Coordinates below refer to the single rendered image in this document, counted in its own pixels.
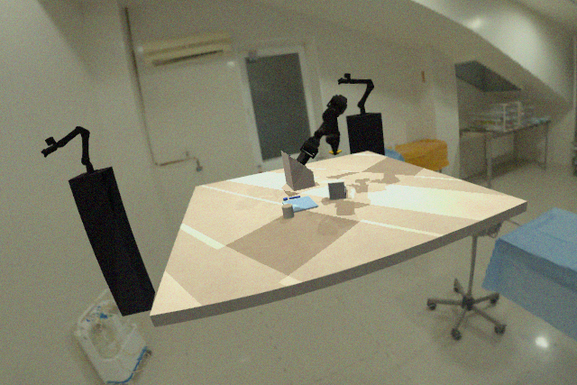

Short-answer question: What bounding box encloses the light blue flat mat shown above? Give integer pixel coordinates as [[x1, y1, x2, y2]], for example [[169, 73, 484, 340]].
[[282, 196, 318, 213]]

